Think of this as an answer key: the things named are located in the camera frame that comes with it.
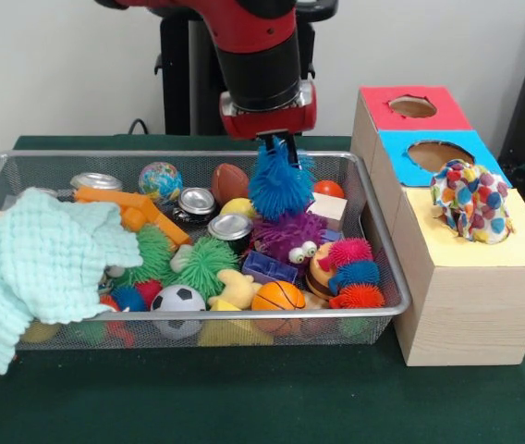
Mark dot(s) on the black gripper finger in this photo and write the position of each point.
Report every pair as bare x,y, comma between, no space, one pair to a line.
292,150
266,142

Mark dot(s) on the multicolour spiky caterpillar toy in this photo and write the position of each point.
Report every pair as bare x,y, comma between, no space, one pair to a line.
355,273

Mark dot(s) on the blue spiky toy with eyes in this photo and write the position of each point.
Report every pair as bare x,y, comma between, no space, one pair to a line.
278,185

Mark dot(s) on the purple spiky toy with eyes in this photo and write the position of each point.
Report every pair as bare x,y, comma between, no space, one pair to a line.
285,233

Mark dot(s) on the orange mini basketball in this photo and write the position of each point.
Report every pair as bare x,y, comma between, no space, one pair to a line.
278,298

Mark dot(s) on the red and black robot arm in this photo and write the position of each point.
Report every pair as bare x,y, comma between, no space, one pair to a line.
262,60

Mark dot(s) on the red ball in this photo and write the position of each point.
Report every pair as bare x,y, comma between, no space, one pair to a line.
329,188

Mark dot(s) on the orange plastic building brick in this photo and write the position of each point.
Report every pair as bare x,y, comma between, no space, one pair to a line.
142,208

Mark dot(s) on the green spiky rubber ball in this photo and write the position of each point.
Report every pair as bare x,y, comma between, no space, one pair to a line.
209,263

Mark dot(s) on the polka dot cloth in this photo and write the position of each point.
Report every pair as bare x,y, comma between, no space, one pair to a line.
472,203

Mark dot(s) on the small soccer ball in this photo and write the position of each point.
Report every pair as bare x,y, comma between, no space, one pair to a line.
177,300

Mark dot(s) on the mint green cloth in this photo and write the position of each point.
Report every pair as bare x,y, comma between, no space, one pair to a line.
45,259

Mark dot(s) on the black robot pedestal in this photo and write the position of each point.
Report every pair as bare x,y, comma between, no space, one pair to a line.
174,78

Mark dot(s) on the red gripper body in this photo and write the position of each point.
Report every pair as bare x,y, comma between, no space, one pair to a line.
272,122

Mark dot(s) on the shallow silver mesh bin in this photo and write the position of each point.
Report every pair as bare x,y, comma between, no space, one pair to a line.
364,194

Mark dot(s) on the dark green tablecloth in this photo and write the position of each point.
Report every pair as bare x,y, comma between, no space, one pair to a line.
244,402

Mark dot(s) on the wooden box with three holes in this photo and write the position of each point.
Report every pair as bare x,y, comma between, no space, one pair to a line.
470,314

